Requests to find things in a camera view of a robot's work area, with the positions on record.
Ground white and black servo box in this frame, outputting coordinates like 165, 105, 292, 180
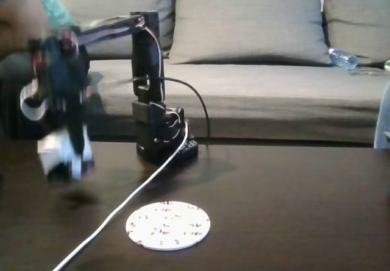
37, 130, 95, 183

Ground round white patterned coaster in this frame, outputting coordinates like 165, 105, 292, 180
125, 200, 211, 252

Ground person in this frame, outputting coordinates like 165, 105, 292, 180
0, 0, 92, 140

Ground grey fabric sofa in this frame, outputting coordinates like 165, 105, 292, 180
45, 0, 390, 146

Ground red and white servo wires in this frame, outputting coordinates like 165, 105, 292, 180
133, 14, 163, 82

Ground white cable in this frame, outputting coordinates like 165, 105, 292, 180
53, 121, 190, 271

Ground flat printed paper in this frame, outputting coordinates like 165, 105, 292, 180
346, 66, 387, 77

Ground black camera cable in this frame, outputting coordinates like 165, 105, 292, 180
133, 76, 212, 146

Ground grey-blue fabric object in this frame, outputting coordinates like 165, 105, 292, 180
374, 79, 390, 149

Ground clear plastic water bottle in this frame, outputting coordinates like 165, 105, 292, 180
327, 47, 359, 70

